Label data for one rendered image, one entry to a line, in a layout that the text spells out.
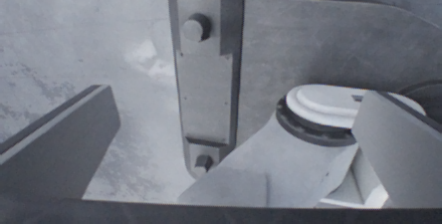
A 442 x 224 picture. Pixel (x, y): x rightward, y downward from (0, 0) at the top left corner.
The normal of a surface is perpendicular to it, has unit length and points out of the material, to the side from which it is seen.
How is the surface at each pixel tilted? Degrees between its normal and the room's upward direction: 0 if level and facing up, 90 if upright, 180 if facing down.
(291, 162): 90
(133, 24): 0
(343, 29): 0
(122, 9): 0
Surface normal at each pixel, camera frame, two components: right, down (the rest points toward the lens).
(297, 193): 0.01, -0.86
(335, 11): -0.23, 0.50
